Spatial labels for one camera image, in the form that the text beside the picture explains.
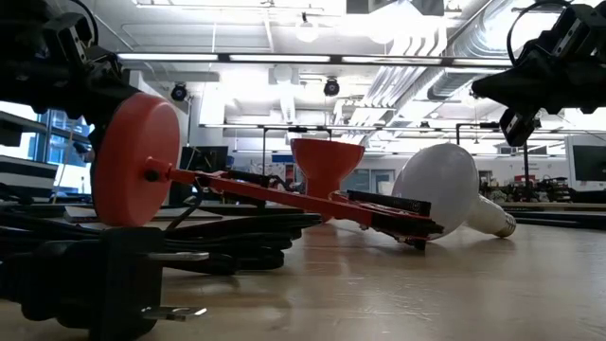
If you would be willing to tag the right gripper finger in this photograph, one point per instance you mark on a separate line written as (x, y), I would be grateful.
(511, 97)
(516, 66)

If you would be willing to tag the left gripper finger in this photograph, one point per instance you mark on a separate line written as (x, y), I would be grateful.
(101, 97)
(104, 68)

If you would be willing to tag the red articulated desk lamp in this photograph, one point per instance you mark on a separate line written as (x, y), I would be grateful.
(137, 161)

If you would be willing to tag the white light bulb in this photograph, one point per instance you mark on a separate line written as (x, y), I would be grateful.
(440, 184)

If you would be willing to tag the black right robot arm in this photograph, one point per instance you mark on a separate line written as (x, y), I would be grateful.
(602, 57)

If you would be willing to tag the black ceiling spotlight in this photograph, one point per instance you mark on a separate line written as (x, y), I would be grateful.
(179, 93)
(331, 87)

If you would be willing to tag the large black monitor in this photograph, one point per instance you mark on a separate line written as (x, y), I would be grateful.
(589, 163)

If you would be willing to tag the illustrated booklet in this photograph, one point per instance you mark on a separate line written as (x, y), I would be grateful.
(76, 215)

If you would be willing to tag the small dark monitor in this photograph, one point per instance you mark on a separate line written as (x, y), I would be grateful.
(208, 158)

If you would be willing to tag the black pen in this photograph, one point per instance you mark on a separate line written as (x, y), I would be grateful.
(558, 223)

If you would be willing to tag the long ceiling light strip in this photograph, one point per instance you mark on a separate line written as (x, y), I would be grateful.
(279, 58)

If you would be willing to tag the white globe pendant light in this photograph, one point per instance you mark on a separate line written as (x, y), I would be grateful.
(307, 30)

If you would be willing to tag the silver ventilation duct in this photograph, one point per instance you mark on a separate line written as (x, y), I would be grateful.
(473, 38)

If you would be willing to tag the black aluminium frame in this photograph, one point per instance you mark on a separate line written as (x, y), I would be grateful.
(587, 218)

